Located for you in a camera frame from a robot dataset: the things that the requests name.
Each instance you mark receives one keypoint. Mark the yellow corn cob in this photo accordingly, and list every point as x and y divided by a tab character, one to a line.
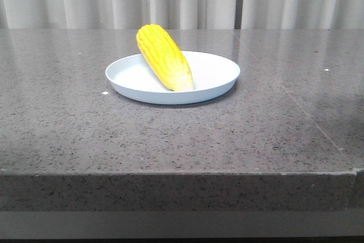
165	58

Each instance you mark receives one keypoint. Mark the light blue round plate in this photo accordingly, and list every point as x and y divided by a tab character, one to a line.
133	78

